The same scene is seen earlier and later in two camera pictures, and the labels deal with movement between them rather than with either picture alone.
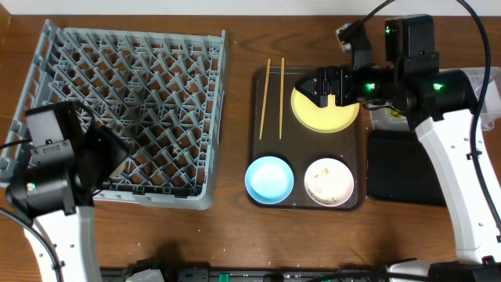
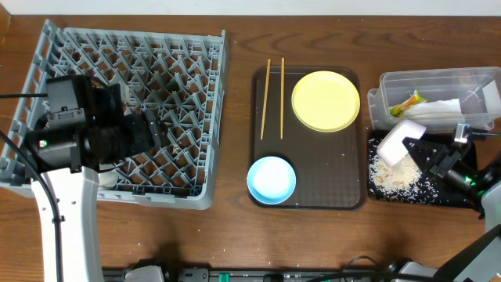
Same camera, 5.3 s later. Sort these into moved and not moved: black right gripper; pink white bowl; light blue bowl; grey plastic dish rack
Moved: black right gripper; pink white bowl
Not moved: grey plastic dish rack; light blue bowl
